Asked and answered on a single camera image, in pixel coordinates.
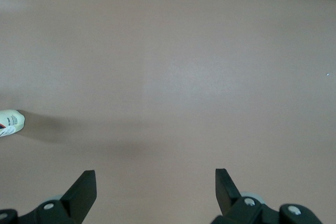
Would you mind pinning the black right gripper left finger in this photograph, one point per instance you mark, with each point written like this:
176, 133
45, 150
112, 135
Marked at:
78, 197

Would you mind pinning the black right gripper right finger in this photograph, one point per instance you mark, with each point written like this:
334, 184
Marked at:
228, 197

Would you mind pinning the clear tennis ball can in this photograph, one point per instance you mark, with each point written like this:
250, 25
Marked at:
13, 124

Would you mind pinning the brown paper table cover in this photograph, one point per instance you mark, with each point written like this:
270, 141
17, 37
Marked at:
168, 77

